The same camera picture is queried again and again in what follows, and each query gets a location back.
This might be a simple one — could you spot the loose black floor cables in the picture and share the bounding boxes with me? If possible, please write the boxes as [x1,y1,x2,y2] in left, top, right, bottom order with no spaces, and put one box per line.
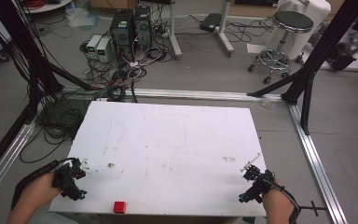
[180,13,276,54]

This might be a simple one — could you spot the white table frame leg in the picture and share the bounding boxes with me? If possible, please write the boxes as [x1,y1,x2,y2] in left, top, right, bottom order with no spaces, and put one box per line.
[216,0,236,58]
[167,0,184,61]

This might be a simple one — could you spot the person's left hand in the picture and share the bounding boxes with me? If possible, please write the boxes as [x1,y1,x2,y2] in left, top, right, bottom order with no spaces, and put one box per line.
[18,172,62,213]

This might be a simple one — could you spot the black frame post with cables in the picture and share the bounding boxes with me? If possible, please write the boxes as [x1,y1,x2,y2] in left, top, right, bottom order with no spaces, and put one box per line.
[0,0,102,125]

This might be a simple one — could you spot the aluminium side rail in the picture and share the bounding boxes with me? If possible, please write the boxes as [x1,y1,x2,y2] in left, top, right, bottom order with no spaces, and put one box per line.
[286,103,350,224]
[0,120,37,210]

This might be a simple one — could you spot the large black computer tower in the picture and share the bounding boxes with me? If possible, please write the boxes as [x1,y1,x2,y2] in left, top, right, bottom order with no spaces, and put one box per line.
[109,8,135,61]

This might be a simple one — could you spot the white round table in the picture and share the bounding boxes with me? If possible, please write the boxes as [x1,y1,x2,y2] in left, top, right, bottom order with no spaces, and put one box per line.
[21,0,75,15]

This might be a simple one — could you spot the black stool with chrome base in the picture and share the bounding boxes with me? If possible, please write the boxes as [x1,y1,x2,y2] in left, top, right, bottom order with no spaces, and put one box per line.
[247,10,315,86]

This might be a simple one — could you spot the flat black box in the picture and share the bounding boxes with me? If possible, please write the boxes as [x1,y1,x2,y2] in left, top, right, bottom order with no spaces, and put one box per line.
[199,12,223,34]

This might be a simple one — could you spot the clear plastic bag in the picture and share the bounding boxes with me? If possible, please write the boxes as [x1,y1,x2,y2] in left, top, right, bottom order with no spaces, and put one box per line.
[64,5,103,30]

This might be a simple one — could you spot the person's right hand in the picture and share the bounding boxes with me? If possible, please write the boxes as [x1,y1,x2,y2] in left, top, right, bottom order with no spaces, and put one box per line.
[261,178,295,220]

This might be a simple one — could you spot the black device on board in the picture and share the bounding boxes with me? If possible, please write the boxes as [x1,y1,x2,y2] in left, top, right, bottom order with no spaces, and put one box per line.
[325,36,358,72]

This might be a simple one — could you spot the small red block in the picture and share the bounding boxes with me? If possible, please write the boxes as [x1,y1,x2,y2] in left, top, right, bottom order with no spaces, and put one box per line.
[113,201,127,215]

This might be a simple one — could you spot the tangle of mixed cables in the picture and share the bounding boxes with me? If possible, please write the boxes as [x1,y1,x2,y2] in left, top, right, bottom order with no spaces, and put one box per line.
[79,29,172,103]

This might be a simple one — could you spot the black upright strut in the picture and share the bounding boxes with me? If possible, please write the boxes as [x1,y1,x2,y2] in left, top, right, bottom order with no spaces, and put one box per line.
[299,73,315,135]

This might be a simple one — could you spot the black slanted frame post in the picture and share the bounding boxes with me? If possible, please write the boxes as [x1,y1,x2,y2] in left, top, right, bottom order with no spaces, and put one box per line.
[281,0,358,105]

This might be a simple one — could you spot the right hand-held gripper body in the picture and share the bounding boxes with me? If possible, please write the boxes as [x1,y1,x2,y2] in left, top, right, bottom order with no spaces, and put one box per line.
[238,164,276,205]

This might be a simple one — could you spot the white cloth cover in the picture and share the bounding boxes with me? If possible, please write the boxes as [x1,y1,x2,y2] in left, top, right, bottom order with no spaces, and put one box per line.
[265,0,333,61]

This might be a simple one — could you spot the black cable coil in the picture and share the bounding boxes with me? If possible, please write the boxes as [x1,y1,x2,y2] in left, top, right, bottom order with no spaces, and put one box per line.
[19,97,91,164]

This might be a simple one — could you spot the white bench power supply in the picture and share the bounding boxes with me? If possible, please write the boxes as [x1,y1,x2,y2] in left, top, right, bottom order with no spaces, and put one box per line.
[95,36,113,63]
[86,34,103,60]

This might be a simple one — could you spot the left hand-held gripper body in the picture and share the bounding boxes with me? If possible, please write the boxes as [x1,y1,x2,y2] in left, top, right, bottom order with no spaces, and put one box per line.
[52,158,88,202]

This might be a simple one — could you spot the slim black computer tower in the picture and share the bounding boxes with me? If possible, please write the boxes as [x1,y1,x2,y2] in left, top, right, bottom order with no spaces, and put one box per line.
[132,5,154,50]

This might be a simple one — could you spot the black diagonal brace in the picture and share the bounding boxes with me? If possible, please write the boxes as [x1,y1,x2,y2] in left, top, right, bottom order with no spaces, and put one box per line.
[246,69,303,98]

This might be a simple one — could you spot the long aluminium floor rail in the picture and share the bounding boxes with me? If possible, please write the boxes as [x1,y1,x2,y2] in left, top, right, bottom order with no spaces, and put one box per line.
[61,86,283,103]

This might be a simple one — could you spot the black frame beam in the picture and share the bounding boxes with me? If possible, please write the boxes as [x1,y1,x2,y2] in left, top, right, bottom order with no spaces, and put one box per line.
[0,104,33,185]

